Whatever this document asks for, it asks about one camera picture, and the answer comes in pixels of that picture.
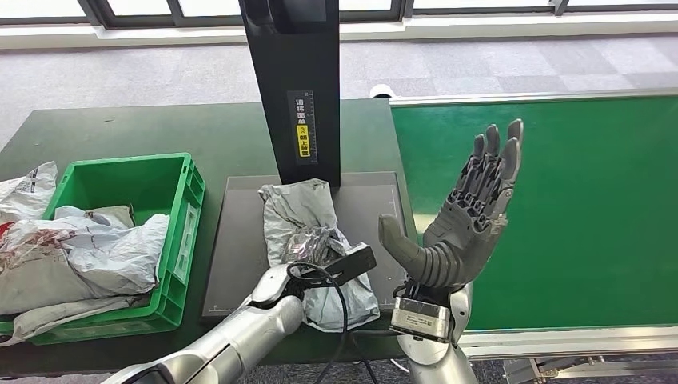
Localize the green plastic crate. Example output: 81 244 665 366
0 153 206 346

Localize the aluminium conveyor frame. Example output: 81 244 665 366
389 88 678 384

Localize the black inbound scanner machine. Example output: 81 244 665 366
200 0 421 323

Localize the dark green table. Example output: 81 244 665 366
0 98 443 378

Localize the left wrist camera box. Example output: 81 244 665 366
317 242 378 288

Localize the green conveyor belt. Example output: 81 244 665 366
392 96 678 333

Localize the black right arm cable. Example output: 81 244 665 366
346 327 405 384

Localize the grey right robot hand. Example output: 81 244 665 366
377 118 525 290

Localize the grey parcel bag red print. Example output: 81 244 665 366
0 161 58 224
0 213 171 317
0 205 154 348
257 178 382 334

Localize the white window sill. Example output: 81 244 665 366
0 7 678 50

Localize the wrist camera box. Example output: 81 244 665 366
389 296 453 345
317 242 378 288

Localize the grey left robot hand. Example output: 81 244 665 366
281 226 346 266

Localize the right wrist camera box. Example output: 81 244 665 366
389 296 453 345

